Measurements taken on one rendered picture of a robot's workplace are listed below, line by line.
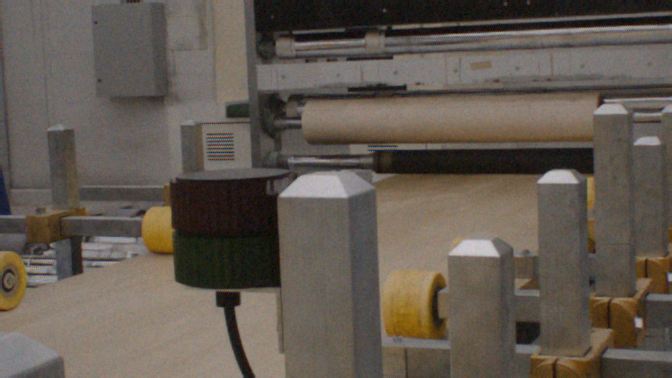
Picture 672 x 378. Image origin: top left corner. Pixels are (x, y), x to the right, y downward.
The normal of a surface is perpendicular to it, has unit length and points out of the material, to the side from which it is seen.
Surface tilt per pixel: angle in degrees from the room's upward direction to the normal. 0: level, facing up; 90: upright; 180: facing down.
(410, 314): 91
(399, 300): 68
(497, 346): 90
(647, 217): 90
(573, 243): 90
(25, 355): 45
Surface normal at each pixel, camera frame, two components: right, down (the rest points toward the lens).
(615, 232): -0.39, 0.11
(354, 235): 0.92, 0.00
